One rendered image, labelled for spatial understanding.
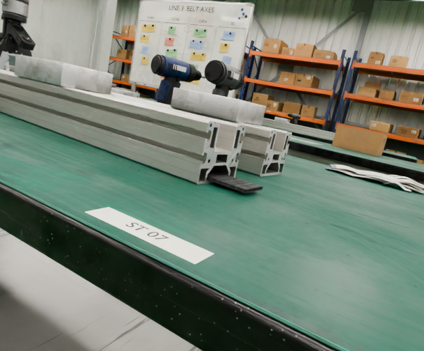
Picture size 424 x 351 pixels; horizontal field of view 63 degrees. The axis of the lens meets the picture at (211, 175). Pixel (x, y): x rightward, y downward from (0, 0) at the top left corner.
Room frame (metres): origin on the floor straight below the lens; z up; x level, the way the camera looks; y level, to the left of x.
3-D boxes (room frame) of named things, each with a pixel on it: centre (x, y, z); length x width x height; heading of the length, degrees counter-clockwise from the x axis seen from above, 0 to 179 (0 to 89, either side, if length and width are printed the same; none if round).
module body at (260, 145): (0.86, 0.23, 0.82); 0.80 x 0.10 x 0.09; 58
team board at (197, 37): (4.12, 0.58, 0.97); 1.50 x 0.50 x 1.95; 62
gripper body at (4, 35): (1.19, 0.74, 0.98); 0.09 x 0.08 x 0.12; 58
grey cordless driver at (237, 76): (1.00, 0.01, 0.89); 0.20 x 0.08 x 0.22; 154
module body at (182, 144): (0.70, 0.33, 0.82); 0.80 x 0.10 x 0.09; 58
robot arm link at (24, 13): (1.18, 0.74, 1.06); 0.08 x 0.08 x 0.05
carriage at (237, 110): (0.72, 0.02, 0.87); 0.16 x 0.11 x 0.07; 58
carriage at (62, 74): (0.70, 0.33, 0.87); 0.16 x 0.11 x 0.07; 58
